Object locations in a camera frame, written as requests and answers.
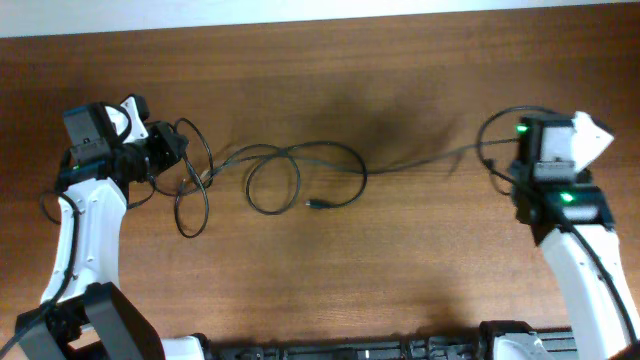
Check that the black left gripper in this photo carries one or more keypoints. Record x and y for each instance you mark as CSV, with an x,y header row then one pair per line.
x,y
161,135

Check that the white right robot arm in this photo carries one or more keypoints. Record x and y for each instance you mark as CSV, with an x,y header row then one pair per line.
x,y
571,222

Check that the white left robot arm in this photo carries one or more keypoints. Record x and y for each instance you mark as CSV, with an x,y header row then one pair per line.
x,y
83,313

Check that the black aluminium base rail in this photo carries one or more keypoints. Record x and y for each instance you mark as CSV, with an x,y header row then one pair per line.
x,y
491,340

